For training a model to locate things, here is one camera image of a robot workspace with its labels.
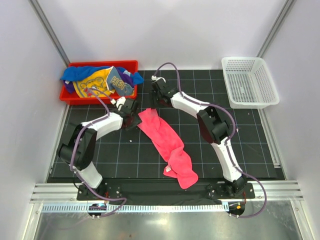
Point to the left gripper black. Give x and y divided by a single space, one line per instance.
137 121

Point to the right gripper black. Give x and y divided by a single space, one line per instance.
152 95

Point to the pink microfiber towel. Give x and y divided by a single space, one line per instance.
170 147

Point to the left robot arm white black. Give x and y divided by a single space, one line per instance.
77 146

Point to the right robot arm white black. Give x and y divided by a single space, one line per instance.
213 127

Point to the grey lettered towel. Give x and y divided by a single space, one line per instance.
119 81

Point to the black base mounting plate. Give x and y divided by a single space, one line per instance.
142 189

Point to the purple towel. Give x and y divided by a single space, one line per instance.
69 86

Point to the blue towel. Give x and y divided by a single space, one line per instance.
74 74

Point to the white perforated plastic basket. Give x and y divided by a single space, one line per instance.
249 83

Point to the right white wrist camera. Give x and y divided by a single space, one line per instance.
158 80

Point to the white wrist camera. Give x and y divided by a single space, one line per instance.
158 80
118 103

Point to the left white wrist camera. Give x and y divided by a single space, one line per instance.
118 103

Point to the aluminium front rail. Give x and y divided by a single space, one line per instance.
271 190

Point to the white slotted cable duct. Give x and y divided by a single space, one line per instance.
99 208

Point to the left aluminium corner post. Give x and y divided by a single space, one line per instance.
49 30

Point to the aluminium corner post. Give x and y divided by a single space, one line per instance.
49 30
280 19

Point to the right aluminium corner post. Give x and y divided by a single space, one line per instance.
280 19

